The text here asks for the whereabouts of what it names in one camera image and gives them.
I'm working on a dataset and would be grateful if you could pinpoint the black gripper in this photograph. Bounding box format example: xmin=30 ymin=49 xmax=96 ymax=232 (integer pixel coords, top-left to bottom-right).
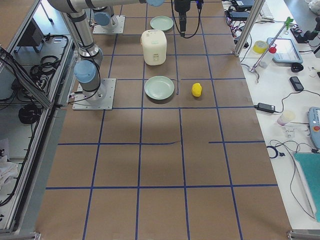
xmin=174 ymin=0 xmax=191 ymax=37

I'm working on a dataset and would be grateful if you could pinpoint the white rice cooker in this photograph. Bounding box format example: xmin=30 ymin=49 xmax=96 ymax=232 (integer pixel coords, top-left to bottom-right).
xmin=140 ymin=29 xmax=167 ymax=66

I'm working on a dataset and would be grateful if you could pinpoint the green plate near arm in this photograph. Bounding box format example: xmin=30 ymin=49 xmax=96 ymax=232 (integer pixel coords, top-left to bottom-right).
xmin=144 ymin=76 xmax=175 ymax=100
xmin=150 ymin=16 xmax=174 ymax=32

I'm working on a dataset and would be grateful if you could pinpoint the yellow sponge potato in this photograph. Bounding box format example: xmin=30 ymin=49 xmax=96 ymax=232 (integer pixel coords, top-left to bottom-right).
xmin=191 ymin=82 xmax=202 ymax=98

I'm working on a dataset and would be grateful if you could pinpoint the yellow tape roll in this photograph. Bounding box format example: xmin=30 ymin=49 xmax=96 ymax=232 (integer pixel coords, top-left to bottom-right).
xmin=252 ymin=40 xmax=269 ymax=54

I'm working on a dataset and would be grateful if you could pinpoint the metal rod with green clip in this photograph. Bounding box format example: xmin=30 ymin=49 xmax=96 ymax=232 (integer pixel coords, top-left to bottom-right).
xmin=248 ymin=16 xmax=294 ymax=73

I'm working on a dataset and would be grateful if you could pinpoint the teach pendant tablet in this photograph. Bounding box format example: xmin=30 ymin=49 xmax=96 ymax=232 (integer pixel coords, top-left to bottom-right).
xmin=272 ymin=38 xmax=303 ymax=64

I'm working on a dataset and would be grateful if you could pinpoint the black power adapter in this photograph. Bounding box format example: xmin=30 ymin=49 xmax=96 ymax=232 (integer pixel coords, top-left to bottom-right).
xmin=254 ymin=102 xmax=276 ymax=114

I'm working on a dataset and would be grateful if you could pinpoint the black phone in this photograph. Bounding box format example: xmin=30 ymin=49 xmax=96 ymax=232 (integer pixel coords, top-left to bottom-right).
xmin=289 ymin=76 xmax=304 ymax=92

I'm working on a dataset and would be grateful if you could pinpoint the plastic cup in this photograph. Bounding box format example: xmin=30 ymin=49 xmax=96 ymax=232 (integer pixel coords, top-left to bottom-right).
xmin=277 ymin=110 xmax=296 ymax=126

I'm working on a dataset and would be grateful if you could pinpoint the teal cutting mat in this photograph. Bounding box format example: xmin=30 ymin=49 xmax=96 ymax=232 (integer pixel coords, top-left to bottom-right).
xmin=294 ymin=153 xmax=320 ymax=222

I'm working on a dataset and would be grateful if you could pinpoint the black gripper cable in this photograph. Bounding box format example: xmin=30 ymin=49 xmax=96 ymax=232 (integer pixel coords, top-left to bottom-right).
xmin=170 ymin=0 xmax=202 ymax=39

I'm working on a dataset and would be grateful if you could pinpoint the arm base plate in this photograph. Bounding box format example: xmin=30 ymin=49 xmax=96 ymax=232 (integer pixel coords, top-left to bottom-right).
xmin=93 ymin=13 xmax=126 ymax=35
xmin=72 ymin=78 xmax=116 ymax=111

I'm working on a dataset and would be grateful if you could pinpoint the aluminium frame post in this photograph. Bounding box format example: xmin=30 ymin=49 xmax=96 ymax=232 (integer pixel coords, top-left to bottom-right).
xmin=233 ymin=0 xmax=265 ymax=57

